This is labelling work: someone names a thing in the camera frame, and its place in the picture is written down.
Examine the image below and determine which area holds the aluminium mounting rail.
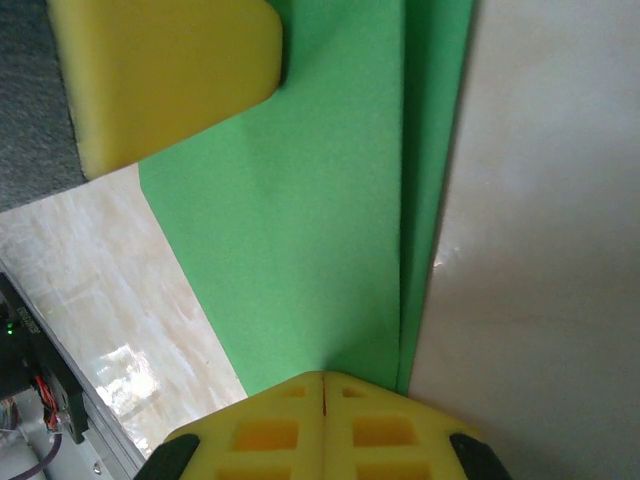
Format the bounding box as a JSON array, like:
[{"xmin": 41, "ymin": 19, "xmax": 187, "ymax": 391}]
[{"xmin": 54, "ymin": 344, "xmax": 166, "ymax": 480}]

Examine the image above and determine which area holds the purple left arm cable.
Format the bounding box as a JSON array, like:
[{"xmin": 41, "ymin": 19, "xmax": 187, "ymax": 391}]
[{"xmin": 27, "ymin": 434, "xmax": 66, "ymax": 474}]

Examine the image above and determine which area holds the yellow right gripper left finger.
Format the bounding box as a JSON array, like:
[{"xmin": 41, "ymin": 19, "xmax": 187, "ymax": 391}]
[{"xmin": 144, "ymin": 370, "xmax": 327, "ymax": 480}]

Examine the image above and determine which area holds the green paper sheet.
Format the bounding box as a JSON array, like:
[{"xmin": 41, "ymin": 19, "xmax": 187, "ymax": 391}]
[{"xmin": 137, "ymin": 0, "xmax": 476, "ymax": 396}]

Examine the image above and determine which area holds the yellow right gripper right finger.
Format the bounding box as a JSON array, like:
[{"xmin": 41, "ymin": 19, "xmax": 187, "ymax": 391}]
[{"xmin": 323, "ymin": 370, "xmax": 512, "ymax": 480}]

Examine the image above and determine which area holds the red wire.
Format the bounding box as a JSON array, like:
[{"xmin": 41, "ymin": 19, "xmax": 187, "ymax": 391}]
[{"xmin": 29, "ymin": 374, "xmax": 66, "ymax": 431}]

